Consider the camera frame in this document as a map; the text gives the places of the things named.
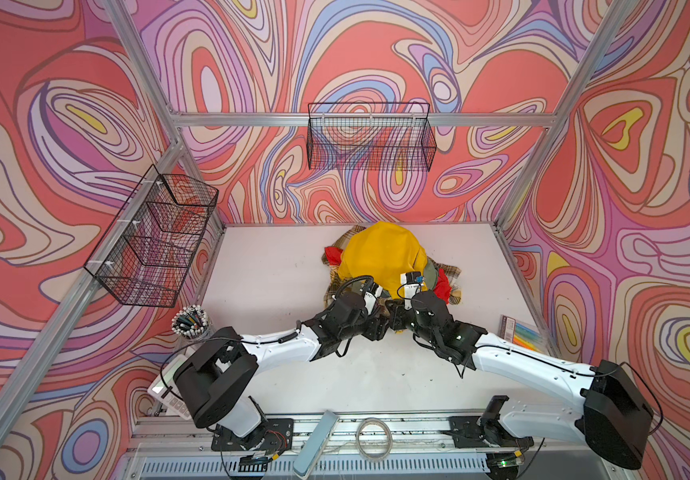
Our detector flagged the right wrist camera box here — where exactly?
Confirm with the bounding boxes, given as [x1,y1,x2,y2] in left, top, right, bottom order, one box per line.
[397,271,424,310]

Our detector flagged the white calculator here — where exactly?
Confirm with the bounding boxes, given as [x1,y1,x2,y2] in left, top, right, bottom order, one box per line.
[147,354,191,420]

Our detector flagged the left wall wire basket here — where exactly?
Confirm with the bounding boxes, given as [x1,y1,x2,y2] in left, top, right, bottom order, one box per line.
[84,166,219,308]

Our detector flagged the back wall wire basket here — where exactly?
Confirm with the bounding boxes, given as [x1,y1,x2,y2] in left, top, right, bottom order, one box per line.
[306,100,437,172]

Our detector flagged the bright red cloth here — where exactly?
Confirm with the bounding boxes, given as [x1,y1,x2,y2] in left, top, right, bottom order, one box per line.
[324,245,453,305]

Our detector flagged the aluminium frame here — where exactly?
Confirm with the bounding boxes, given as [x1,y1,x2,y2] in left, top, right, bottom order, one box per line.
[0,0,643,480]

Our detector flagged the grey green cloth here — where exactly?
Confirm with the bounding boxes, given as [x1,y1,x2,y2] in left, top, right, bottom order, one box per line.
[423,259,439,291]

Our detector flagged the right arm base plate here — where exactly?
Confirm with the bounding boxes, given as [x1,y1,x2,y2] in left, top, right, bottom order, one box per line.
[444,416,534,450]

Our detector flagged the plain yellow cloth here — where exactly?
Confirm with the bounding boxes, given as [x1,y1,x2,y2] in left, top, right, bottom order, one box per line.
[338,222,428,299]

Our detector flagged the white power strip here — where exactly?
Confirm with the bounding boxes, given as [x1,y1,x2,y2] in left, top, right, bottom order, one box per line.
[292,411,339,480]

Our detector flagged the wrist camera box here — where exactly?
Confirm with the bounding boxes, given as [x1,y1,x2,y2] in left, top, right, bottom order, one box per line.
[397,271,424,310]
[362,281,383,315]

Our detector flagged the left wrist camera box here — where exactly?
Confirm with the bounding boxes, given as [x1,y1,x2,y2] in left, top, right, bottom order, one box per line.
[362,281,383,315]

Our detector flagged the wall wire basket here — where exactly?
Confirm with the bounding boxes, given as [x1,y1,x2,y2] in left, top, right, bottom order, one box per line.
[306,100,437,172]
[84,166,219,308]

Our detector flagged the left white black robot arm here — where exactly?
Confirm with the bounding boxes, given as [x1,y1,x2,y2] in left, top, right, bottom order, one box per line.
[173,291,389,438]

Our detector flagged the cup of pens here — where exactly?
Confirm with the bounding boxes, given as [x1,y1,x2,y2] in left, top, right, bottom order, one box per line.
[171,305,210,340]

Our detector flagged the coloured paper pack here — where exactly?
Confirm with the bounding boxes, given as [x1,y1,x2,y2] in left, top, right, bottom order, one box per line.
[498,315,549,354]

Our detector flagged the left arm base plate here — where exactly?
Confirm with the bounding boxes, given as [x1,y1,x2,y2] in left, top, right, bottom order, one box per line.
[211,417,294,454]

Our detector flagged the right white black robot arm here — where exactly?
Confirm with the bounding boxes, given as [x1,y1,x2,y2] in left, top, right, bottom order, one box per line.
[386,291,654,470]

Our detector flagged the coiled white cable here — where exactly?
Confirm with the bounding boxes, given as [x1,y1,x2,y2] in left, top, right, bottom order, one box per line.
[355,417,394,462]

